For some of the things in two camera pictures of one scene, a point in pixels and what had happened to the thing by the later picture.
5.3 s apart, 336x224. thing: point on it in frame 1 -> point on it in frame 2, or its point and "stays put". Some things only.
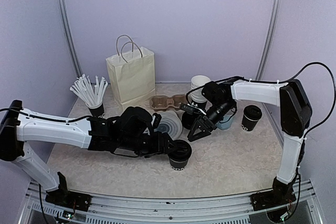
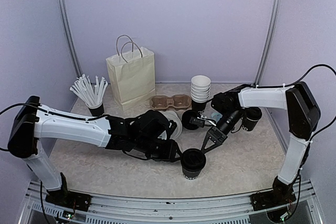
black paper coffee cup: [248, 125] stays put
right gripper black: [205, 121] -> [223, 136]
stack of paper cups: [197, 81] stays put
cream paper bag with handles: [132, 73] stays put
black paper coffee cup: [178, 166] -> [191, 173]
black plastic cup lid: [253, 113] stays put
